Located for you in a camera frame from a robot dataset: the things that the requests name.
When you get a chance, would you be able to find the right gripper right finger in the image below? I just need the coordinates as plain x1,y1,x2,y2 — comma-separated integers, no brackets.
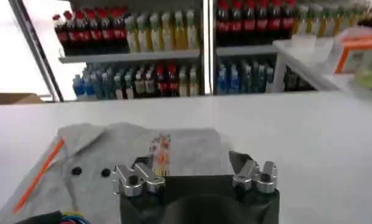
228,151,279,195

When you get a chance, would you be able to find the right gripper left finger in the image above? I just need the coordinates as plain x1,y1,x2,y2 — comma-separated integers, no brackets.
112,155,167,197

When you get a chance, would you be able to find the grey printed shirt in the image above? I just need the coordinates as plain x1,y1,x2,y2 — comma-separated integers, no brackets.
0,121,235,224

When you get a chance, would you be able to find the bottle shelf beside side table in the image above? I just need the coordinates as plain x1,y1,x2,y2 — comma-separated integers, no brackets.
209,0,372,95

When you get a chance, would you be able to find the black slanted pole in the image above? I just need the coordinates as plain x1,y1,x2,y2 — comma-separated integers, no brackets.
19,0,65,103

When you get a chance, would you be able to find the bottle shelf with green-capped bottles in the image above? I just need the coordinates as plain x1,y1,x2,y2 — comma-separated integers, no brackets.
51,0,211,102

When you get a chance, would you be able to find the brown cardboard box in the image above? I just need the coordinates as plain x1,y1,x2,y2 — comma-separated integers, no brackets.
0,93,45,106

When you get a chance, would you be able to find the green cloth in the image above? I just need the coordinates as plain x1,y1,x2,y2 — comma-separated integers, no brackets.
354,69,372,89

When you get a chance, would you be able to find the orange tissue box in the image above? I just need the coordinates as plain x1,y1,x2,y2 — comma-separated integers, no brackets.
334,35,372,74

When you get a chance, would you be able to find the grey slanted pole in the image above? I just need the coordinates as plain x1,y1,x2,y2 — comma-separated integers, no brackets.
7,0,59,102

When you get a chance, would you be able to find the multicoloured wire bundle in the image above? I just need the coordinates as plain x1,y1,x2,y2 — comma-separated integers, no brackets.
15,209,93,224

